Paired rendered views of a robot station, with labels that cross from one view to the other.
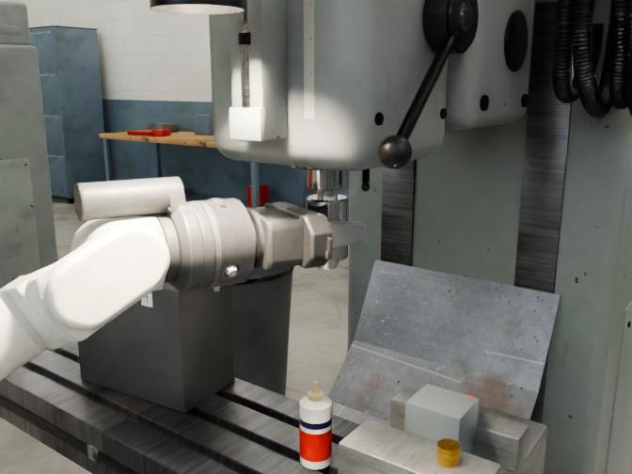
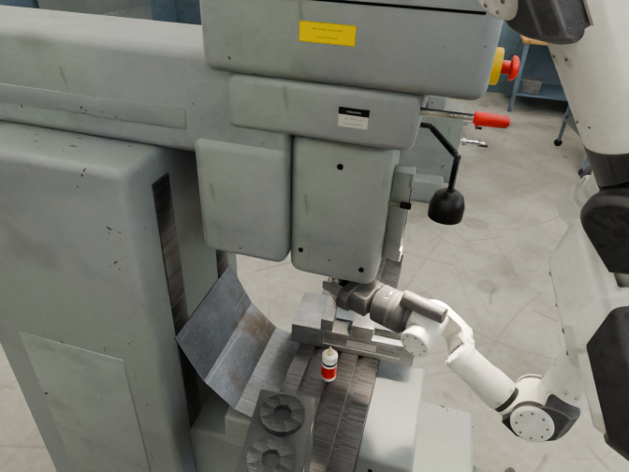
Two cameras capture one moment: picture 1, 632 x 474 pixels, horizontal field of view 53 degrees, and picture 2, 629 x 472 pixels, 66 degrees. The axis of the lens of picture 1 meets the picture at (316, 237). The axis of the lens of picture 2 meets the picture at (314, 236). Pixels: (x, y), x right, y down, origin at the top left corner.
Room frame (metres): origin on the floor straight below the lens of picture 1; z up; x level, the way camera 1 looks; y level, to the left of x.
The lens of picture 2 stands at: (1.10, 0.80, 1.95)
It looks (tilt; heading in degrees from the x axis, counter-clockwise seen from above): 33 degrees down; 248
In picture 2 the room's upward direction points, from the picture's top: 3 degrees clockwise
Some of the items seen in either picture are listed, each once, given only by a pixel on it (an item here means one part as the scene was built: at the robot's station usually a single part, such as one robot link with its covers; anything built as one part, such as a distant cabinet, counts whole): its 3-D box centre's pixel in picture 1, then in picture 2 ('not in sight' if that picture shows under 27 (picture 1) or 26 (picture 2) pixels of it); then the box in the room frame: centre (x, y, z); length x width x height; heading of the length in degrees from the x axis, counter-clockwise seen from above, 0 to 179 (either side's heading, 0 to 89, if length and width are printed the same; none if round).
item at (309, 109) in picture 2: not in sight; (334, 93); (0.73, -0.04, 1.68); 0.34 x 0.24 x 0.10; 143
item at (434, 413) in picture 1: (441, 425); (347, 304); (0.60, -0.13, 1.04); 0.06 x 0.05 x 0.06; 55
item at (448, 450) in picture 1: (448, 452); not in sight; (0.54, -0.13, 1.05); 0.02 x 0.02 x 0.02
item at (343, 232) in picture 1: (341, 234); not in sight; (0.66, -0.03, 1.23); 0.06 x 0.02 x 0.03; 121
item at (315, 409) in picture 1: (315, 421); (329, 361); (0.71, 0.00, 0.98); 0.04 x 0.04 x 0.11
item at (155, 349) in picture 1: (153, 322); (277, 464); (0.93, 0.25, 1.03); 0.22 x 0.12 x 0.20; 60
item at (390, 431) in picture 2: not in sight; (329, 404); (0.69, -0.01, 0.79); 0.50 x 0.35 x 0.12; 143
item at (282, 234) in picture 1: (253, 240); (373, 300); (0.64, 0.07, 1.23); 0.13 x 0.12 x 0.10; 31
